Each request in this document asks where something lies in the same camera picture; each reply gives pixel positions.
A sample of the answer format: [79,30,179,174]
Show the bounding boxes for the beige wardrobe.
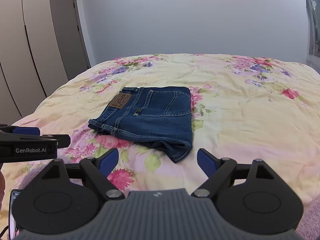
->
[1,0,68,124]

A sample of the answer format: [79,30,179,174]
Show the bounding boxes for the grey door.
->
[50,0,91,80]

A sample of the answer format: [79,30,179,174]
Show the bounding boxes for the blue denim jeans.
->
[88,86,193,163]

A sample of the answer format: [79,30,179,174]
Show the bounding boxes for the purple fuzzy blanket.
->
[296,195,320,240]

